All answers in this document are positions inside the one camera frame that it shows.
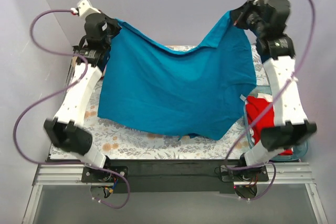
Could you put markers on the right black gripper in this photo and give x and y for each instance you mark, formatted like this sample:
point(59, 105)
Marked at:
point(241, 16)

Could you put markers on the blue t shirt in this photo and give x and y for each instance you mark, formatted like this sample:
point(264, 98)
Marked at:
point(151, 88)

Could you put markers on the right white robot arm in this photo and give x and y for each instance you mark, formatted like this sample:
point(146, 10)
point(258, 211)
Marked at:
point(266, 19)

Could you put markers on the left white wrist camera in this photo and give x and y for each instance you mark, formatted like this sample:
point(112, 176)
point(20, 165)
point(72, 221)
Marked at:
point(83, 9)

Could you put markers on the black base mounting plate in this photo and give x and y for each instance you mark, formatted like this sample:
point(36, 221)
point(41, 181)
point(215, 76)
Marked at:
point(183, 175)

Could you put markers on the white t shirt in bin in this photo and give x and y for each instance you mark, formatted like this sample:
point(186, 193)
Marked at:
point(254, 106)

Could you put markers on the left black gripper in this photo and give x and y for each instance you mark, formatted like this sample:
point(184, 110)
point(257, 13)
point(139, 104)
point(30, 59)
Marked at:
point(112, 28)

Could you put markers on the clear blue plastic bin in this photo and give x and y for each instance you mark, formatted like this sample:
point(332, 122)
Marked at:
point(298, 151)

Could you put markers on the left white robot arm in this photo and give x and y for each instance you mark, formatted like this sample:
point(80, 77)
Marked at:
point(66, 130)

